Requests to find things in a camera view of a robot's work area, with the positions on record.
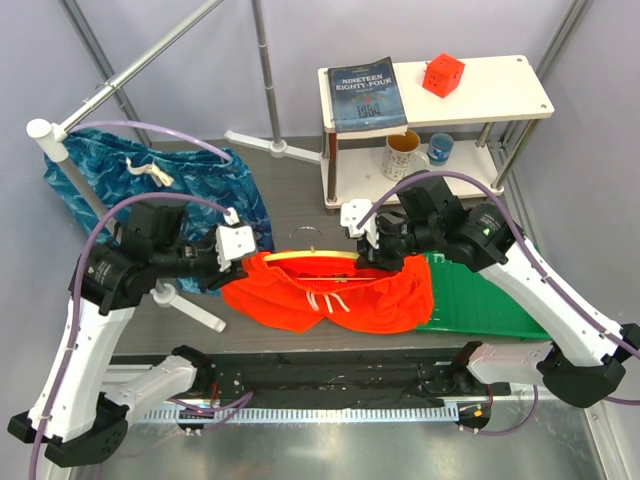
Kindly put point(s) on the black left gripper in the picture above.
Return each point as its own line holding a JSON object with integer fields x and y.
{"x": 216, "y": 278}

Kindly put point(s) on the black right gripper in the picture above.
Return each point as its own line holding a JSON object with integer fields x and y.
{"x": 379, "y": 257}

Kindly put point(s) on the yellow hanger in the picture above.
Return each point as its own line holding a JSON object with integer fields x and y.
{"x": 315, "y": 254}

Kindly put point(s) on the orange shorts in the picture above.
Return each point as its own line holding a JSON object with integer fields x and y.
{"x": 381, "y": 302}

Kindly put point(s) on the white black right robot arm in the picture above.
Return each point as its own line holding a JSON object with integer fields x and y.
{"x": 582, "y": 364}

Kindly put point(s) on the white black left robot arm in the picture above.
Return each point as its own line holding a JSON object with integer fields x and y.
{"x": 75, "y": 421}

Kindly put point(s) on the blue patterned shorts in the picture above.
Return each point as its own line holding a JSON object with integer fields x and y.
{"x": 117, "y": 168}

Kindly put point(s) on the white patterned mug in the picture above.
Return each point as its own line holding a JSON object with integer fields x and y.
{"x": 402, "y": 156}

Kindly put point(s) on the blue glass cup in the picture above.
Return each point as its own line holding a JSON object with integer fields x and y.
{"x": 440, "y": 148}

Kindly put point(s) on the green plastic tray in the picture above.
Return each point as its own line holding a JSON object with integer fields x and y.
{"x": 466, "y": 303}

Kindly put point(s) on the Nineteen Eighty-Four book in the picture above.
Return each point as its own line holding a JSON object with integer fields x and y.
{"x": 366, "y": 101}

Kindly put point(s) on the red cube power strip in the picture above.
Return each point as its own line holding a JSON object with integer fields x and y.
{"x": 443, "y": 74}

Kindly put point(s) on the white two-tier shelf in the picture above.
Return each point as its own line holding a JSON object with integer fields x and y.
{"x": 492, "y": 90}

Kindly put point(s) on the white clothes rack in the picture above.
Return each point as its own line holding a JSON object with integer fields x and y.
{"x": 50, "y": 136}

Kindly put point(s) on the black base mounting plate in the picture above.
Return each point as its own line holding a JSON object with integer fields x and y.
{"x": 334, "y": 380}

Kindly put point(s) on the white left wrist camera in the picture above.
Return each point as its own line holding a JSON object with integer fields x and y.
{"x": 234, "y": 240}

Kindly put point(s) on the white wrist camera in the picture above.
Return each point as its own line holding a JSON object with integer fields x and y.
{"x": 234, "y": 240}
{"x": 351, "y": 214}

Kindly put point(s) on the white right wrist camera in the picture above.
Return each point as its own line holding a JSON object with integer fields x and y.
{"x": 351, "y": 214}

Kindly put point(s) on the white slotted cable duct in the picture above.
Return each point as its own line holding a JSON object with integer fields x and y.
{"x": 168, "y": 413}

